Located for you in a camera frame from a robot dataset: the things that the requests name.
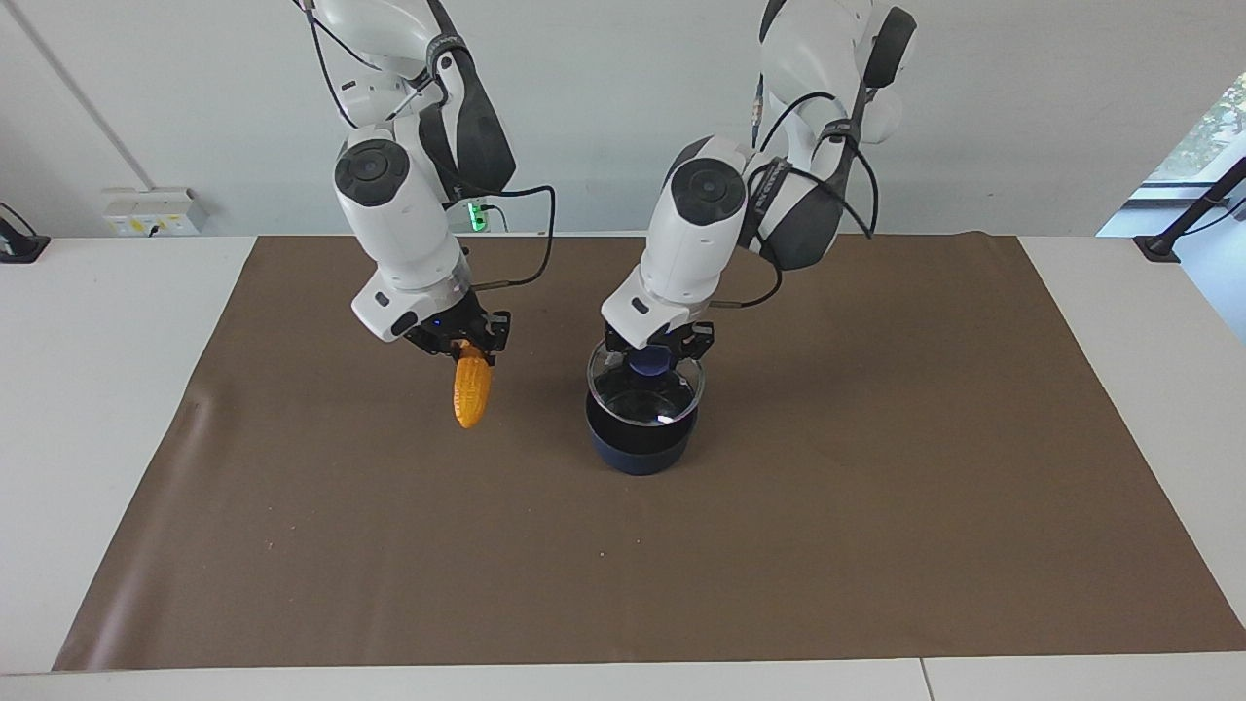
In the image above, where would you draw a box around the yellow toy corn cob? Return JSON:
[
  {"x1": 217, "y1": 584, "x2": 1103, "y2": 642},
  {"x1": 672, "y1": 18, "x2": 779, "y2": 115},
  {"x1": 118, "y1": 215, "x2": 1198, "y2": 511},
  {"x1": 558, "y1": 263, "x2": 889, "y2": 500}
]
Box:
[{"x1": 454, "y1": 343, "x2": 494, "y2": 430}]

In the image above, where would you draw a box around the glass lid purple knob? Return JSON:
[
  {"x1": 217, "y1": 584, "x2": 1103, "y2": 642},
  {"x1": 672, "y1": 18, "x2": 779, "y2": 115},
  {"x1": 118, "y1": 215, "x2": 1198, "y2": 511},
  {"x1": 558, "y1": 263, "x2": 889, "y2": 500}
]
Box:
[{"x1": 587, "y1": 341, "x2": 705, "y2": 427}]

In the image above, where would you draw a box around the green lit control box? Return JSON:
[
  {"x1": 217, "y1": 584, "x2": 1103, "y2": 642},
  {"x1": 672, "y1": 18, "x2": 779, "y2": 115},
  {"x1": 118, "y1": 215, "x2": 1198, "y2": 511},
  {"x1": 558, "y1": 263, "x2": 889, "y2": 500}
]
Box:
[{"x1": 458, "y1": 197, "x2": 508, "y2": 236}]

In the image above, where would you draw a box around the brown table mat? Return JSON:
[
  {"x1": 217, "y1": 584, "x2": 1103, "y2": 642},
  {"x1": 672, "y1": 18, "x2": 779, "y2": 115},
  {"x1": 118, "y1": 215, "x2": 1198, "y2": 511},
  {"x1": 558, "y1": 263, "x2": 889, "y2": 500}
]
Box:
[{"x1": 54, "y1": 232, "x2": 1246, "y2": 673}]

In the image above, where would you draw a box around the black table clamp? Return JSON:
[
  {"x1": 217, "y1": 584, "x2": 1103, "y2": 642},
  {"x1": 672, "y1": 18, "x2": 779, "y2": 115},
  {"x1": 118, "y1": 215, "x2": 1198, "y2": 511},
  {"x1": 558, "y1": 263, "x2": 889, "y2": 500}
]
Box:
[{"x1": 0, "y1": 202, "x2": 52, "y2": 265}]

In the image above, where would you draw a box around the dark blue pot purple handle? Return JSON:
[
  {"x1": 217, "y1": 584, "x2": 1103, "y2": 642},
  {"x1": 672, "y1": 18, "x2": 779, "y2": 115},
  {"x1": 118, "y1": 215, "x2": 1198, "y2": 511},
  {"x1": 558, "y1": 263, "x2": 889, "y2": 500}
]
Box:
[{"x1": 585, "y1": 375, "x2": 702, "y2": 477}]

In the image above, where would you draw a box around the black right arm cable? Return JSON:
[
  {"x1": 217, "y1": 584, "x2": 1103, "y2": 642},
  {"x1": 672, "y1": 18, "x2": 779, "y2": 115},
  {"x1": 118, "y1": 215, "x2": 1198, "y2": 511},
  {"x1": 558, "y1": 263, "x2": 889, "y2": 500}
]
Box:
[{"x1": 443, "y1": 184, "x2": 557, "y2": 292}]

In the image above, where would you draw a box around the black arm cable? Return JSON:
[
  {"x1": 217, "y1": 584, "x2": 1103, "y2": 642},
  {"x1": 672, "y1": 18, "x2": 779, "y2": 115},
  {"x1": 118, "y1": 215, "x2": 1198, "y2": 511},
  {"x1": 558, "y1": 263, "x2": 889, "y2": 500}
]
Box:
[
  {"x1": 443, "y1": 184, "x2": 557, "y2": 292},
  {"x1": 708, "y1": 92, "x2": 880, "y2": 310}
]

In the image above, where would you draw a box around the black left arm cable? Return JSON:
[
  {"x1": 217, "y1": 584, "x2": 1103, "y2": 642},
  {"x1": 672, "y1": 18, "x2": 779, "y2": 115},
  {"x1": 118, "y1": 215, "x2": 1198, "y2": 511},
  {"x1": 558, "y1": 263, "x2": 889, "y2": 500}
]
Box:
[{"x1": 708, "y1": 92, "x2": 880, "y2": 310}]

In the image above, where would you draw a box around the white wall power strip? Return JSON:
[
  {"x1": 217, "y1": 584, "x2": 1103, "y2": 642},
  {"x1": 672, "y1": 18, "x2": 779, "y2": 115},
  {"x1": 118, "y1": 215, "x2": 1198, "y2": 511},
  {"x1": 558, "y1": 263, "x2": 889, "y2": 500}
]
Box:
[{"x1": 102, "y1": 187, "x2": 209, "y2": 239}]

